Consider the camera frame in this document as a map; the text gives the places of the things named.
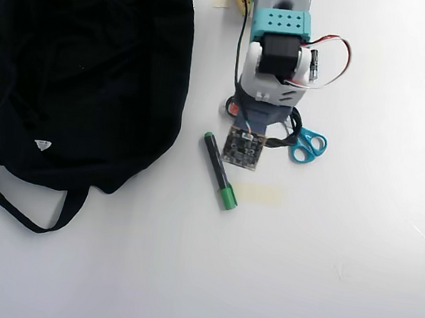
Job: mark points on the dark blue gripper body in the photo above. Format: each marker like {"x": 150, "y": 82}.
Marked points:
{"x": 280, "y": 116}

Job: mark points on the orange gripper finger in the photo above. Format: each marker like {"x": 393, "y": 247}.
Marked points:
{"x": 234, "y": 109}

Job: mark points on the grey teal white robot arm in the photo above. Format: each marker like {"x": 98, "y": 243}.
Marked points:
{"x": 282, "y": 21}

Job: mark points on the black fabric bag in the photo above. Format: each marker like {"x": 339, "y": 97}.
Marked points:
{"x": 72, "y": 74}

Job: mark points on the green and black marker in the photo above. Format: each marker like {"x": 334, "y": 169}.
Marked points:
{"x": 216, "y": 163}

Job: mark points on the black cylindrical battery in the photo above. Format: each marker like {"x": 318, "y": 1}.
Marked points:
{"x": 314, "y": 67}

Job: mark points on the wide beige masking tape strip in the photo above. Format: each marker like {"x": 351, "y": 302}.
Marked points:
{"x": 258, "y": 194}

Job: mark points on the bare camera circuit board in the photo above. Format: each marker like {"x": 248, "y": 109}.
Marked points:
{"x": 242, "y": 147}

